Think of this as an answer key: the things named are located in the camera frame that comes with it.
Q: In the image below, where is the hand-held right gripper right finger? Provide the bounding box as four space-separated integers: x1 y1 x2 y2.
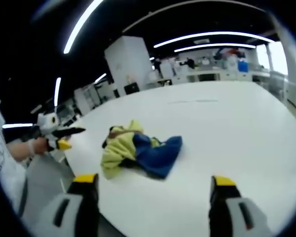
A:
208 175 273 237

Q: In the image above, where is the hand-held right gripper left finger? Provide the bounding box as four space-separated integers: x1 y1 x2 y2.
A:
33 173 100 237

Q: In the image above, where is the yellow and blue garment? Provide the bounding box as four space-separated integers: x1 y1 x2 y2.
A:
101 119 183 179

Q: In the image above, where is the person's left hand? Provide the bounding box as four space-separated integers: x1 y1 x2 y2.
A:
29 137 48 156

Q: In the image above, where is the ceiling light strip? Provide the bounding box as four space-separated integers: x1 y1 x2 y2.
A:
54 77 62 107
63 0 105 54
174 43 257 53
153 31 274 49

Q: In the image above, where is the white shelf unit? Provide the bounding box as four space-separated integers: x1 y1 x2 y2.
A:
73 85 99 116

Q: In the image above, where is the person's white clothing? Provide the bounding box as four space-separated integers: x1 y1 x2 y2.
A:
0 103 28 210

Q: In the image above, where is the black box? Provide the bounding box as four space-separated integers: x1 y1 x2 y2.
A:
124 82 140 95

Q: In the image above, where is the white workbench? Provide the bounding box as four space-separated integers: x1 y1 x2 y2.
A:
172 66 254 83

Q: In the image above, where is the blue container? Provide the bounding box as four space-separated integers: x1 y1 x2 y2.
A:
237 60 249 73

